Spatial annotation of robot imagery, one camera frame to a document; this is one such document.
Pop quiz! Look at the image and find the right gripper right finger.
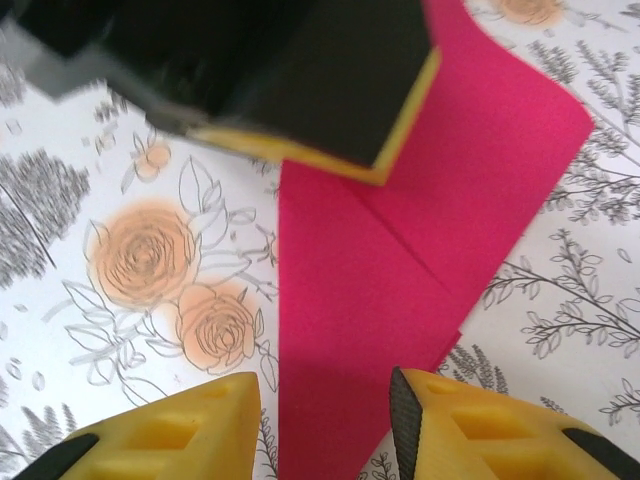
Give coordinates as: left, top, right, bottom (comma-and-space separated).
388, 366, 640, 480

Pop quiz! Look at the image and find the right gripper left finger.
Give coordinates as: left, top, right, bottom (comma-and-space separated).
12, 372, 262, 480

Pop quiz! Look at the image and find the pink cloth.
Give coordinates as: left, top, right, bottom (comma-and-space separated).
277, 0, 596, 480

